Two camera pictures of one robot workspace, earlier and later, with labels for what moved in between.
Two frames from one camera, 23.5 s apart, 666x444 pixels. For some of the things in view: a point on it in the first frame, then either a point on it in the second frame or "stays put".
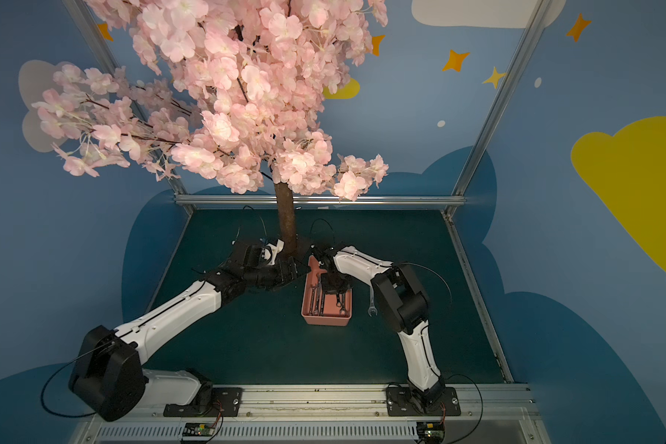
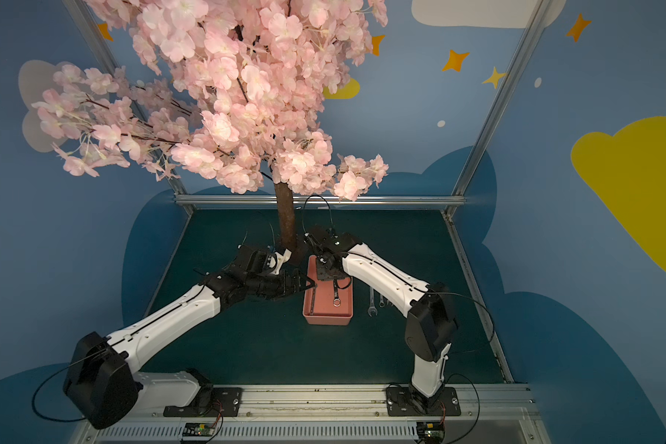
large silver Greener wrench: (320, 302) → (337, 302)
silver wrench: (372, 309) stays put
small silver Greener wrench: (314, 302) stays put
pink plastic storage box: (320, 308) stays put
